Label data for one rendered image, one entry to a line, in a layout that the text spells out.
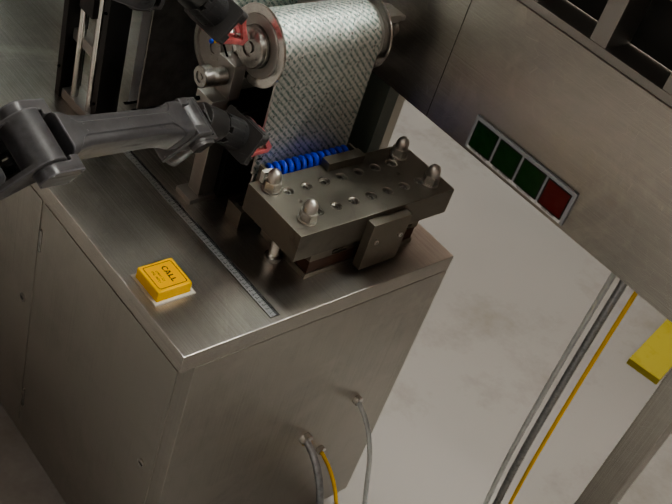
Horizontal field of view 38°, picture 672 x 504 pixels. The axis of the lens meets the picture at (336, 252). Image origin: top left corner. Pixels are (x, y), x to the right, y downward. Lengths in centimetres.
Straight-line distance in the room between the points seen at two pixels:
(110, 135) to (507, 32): 74
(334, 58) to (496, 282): 188
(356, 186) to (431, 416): 124
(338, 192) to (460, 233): 189
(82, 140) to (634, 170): 87
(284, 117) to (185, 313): 40
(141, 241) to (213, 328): 24
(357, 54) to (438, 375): 148
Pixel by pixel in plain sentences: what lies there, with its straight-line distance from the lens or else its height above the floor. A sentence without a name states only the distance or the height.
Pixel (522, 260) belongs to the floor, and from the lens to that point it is 369.
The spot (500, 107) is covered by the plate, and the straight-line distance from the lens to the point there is 179.
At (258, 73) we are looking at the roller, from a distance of 174.
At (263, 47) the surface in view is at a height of 127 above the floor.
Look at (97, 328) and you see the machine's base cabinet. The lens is 191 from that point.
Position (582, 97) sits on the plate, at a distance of 169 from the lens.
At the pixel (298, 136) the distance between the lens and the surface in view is 184.
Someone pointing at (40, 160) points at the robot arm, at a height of 131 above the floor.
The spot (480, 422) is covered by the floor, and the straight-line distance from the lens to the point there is 300.
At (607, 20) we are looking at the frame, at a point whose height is 150.
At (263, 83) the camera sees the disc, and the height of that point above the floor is 120.
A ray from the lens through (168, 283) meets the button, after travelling 168.
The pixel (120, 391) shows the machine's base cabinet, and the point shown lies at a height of 62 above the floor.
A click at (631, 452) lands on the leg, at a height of 74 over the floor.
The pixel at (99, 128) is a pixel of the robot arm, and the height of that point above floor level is 129.
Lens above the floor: 206
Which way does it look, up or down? 38 degrees down
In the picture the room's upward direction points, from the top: 20 degrees clockwise
